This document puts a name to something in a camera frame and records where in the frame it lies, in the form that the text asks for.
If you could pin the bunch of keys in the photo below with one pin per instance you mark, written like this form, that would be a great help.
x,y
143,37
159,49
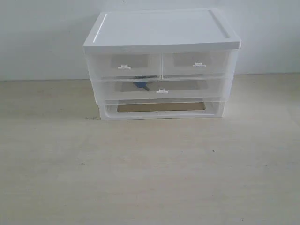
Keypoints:
x,y
141,82

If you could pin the clear wide drawer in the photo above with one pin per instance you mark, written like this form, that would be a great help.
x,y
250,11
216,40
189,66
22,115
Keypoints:
x,y
203,88

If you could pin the white plastic drawer cabinet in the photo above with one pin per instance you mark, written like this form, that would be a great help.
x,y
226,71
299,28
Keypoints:
x,y
162,32

